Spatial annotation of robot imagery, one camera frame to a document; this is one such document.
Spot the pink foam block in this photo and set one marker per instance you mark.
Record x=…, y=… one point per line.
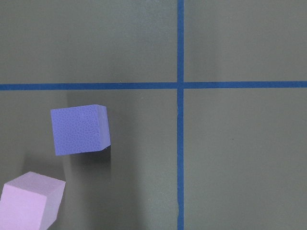
x=30, y=202

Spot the purple foam block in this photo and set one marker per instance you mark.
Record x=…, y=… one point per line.
x=80, y=129

